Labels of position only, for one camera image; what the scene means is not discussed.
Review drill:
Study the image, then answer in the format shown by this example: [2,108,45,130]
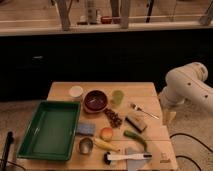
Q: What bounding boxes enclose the bunch of dark grapes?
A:
[104,108,122,128]

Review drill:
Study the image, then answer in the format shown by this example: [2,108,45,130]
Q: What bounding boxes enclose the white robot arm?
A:
[159,62,213,115]

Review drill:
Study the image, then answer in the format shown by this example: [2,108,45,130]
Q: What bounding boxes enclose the white paper cup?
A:
[69,86,83,101]

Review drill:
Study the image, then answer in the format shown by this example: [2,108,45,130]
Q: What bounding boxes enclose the green chili pepper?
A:
[123,130,147,151]

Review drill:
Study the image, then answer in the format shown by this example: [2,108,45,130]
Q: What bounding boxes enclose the yellow corn cob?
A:
[94,138,120,152]

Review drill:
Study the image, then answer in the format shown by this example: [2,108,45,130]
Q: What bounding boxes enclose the silver fork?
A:
[130,103,160,119]

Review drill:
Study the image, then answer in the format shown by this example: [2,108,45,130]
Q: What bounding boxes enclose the brown block eraser brush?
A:
[125,115,147,133]

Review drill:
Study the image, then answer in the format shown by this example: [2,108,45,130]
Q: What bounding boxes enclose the small metal cup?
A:
[79,137,93,155]

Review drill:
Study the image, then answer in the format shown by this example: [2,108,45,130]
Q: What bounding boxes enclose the black pole stand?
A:
[0,131,14,171]

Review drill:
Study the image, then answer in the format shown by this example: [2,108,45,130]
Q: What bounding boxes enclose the brown wooden bowl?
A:
[83,90,108,114]

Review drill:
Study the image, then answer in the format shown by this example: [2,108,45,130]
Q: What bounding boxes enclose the blue sponge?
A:
[76,123,95,136]

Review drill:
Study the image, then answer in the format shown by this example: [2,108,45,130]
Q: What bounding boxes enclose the green plastic tray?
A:
[17,101,81,161]

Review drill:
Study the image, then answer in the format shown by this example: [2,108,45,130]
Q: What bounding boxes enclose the green plastic cup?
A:
[112,90,124,105]

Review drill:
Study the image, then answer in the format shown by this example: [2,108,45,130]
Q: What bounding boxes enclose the black floor cable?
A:
[169,132,213,171]

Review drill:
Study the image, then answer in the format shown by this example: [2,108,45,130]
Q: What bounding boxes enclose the white handled dish brush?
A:
[103,152,152,165]

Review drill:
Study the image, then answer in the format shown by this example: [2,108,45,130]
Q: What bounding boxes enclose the grey folded cloth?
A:
[125,147,152,171]

